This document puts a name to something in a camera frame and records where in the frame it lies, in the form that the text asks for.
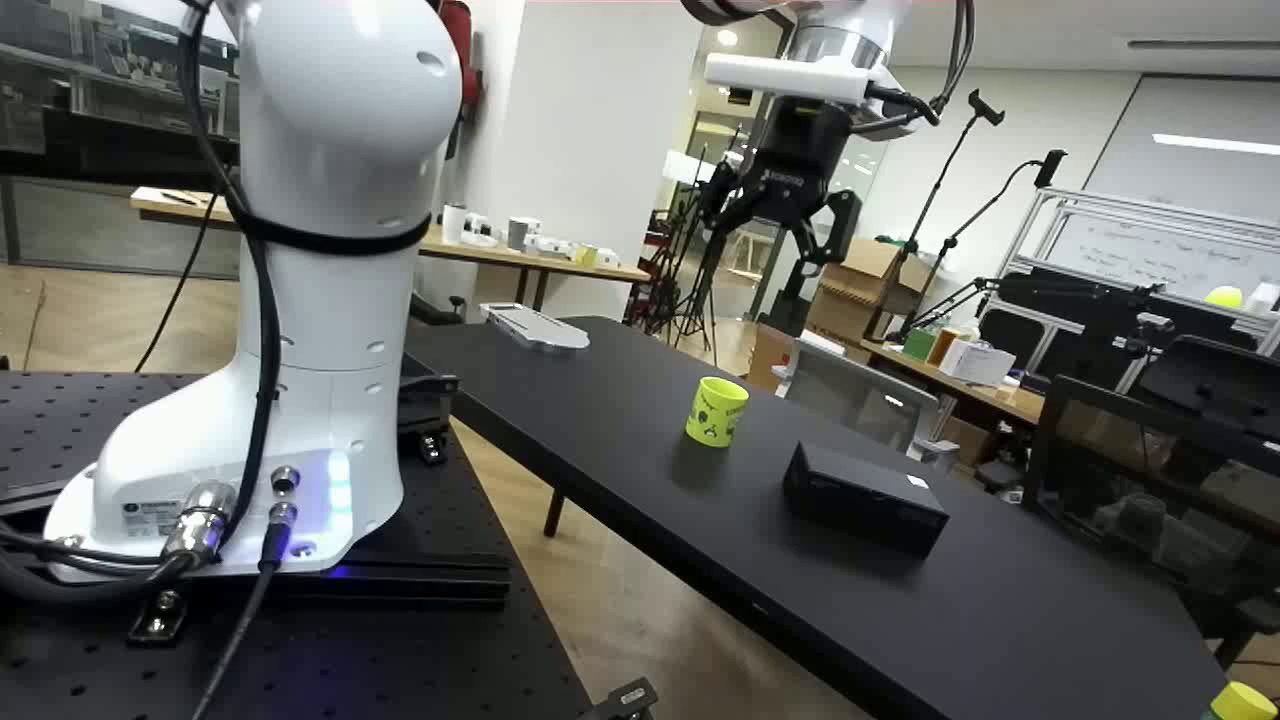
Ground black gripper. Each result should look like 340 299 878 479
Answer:
695 93 863 310

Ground yellow-green mug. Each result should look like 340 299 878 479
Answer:
679 372 751 453

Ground stacked cardboard boxes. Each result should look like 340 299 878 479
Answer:
743 237 939 392

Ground black microphone stand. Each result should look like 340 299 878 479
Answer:
863 84 1006 344

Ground grey open laptop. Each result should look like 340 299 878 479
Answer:
779 330 958 468

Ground clear plastic tray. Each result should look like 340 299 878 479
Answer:
477 299 591 354

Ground long wooden desk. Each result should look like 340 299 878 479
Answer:
129 182 657 310

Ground black rectangular box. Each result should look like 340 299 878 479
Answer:
779 438 950 561

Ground white whiteboard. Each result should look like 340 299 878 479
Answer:
997 182 1280 309

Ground small metal corner clamp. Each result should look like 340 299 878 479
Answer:
580 675 663 720

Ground black perforated breadboard table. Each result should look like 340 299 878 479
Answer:
0 368 595 720

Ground metal mounting clamp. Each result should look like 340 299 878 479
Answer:
123 584 193 653

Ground black camera tripod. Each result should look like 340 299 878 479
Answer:
623 155 751 354

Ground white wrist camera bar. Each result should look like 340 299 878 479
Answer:
701 48 889 112

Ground black camera stand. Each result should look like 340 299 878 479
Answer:
893 144 1073 344

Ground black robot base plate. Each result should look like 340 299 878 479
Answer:
262 354 517 617

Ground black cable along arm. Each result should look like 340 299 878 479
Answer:
176 0 434 551

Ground thin black plugged cable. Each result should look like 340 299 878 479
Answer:
188 464 303 720

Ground thick grey connector cable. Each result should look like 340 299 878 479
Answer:
0 479 241 612

